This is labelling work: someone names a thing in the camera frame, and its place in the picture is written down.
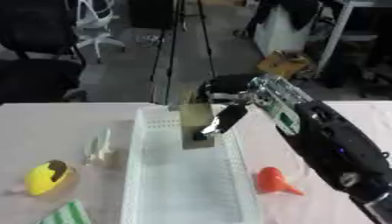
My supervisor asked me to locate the orange plastic funnel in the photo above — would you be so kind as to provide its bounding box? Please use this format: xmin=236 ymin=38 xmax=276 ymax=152
xmin=254 ymin=166 xmax=306 ymax=197

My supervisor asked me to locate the yellow and brown toy fruit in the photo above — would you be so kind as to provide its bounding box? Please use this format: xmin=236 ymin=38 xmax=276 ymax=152
xmin=23 ymin=159 xmax=79 ymax=197

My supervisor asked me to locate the black cabinet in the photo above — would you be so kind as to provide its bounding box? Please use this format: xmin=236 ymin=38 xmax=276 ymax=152
xmin=127 ymin=0 xmax=178 ymax=30

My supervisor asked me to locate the black office chair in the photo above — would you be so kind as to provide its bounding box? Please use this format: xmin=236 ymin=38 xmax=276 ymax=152
xmin=0 ymin=0 xmax=89 ymax=105

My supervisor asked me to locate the white bag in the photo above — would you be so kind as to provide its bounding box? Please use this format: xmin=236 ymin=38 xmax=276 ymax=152
xmin=252 ymin=3 xmax=322 ymax=56

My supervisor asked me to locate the white table frame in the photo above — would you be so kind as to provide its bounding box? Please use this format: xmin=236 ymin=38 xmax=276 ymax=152
xmin=313 ymin=0 xmax=382 ymax=77

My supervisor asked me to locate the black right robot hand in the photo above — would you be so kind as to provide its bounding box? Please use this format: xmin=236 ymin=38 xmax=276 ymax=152
xmin=191 ymin=73 xmax=263 ymax=142

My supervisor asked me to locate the white office chair base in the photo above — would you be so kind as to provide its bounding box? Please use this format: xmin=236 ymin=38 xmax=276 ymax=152
xmin=66 ymin=0 xmax=128 ymax=64

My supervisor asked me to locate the tan cardboard box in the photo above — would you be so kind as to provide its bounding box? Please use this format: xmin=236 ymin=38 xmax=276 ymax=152
xmin=255 ymin=50 xmax=314 ymax=81

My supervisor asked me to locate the olive card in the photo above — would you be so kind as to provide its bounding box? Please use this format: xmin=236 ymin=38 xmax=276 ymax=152
xmin=178 ymin=102 xmax=218 ymax=151

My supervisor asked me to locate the white perforated plastic basket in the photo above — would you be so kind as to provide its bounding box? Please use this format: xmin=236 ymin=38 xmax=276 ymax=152
xmin=119 ymin=104 xmax=265 ymax=224

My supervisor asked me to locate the black tripod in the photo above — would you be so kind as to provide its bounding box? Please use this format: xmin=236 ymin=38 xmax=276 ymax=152
xmin=148 ymin=0 xmax=220 ymax=105

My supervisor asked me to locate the green and white striped packet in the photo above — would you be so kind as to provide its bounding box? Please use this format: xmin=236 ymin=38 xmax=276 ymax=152
xmin=37 ymin=199 xmax=94 ymax=224

